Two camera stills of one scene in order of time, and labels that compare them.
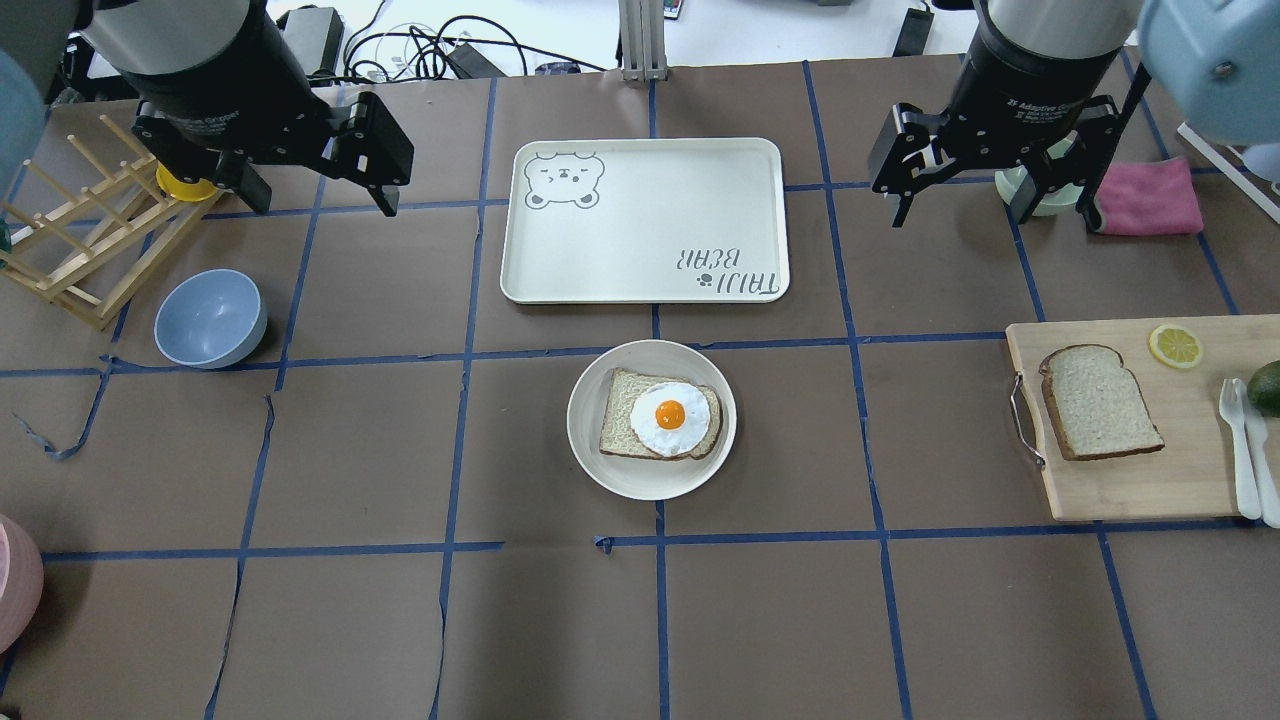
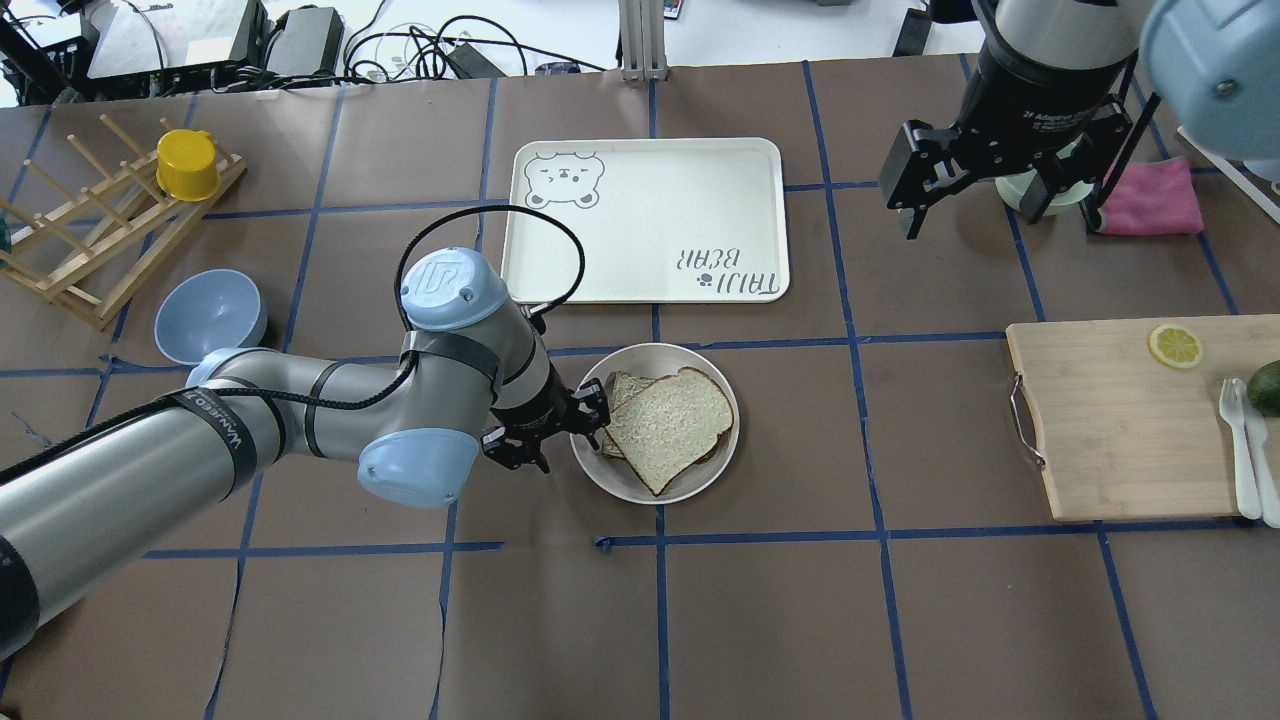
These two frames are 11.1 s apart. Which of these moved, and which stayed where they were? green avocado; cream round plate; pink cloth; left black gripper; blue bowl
Moved: left black gripper
Stayed: green avocado; pink cloth; cream round plate; blue bowl
